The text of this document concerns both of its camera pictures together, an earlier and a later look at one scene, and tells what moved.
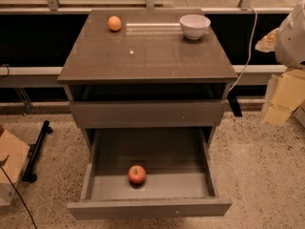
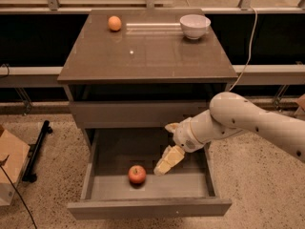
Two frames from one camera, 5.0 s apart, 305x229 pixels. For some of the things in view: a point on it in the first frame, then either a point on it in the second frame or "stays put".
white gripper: (293, 47) -> (184, 136)
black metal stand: (34, 151) stays put
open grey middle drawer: (181, 174) stays put
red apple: (136, 174) stays put
